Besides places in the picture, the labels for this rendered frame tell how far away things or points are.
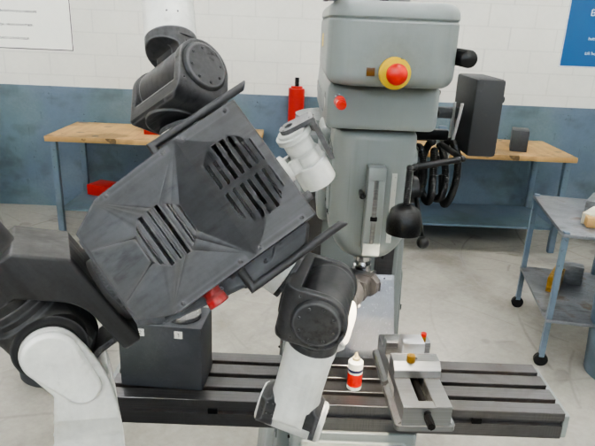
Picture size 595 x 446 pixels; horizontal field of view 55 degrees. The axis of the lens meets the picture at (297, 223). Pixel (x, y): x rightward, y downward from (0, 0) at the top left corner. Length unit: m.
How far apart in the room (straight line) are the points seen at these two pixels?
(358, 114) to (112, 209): 0.62
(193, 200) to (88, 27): 5.15
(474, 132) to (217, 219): 1.01
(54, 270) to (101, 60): 5.04
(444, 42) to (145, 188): 0.65
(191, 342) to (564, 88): 5.11
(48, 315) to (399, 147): 0.80
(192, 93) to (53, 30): 5.11
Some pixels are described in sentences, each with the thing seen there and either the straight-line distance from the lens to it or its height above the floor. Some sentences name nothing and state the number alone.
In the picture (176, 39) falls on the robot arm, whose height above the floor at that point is 1.81.
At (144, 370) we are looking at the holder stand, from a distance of 1.60.
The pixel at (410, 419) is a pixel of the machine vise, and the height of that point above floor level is 0.95.
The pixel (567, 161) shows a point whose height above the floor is 0.85.
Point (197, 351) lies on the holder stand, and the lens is 1.52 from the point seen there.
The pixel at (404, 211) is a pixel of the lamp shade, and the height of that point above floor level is 1.50.
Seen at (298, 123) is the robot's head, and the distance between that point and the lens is 0.97.
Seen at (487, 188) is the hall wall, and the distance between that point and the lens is 6.05.
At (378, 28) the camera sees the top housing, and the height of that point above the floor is 1.84.
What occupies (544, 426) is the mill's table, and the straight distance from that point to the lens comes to 1.71.
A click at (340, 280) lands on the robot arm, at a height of 1.44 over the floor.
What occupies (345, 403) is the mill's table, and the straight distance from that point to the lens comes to 1.56.
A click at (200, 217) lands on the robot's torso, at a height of 1.59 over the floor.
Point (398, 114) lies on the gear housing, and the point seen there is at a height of 1.67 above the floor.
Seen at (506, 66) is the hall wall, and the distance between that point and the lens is 5.89.
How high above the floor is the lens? 1.84
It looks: 19 degrees down
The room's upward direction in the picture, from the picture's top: 2 degrees clockwise
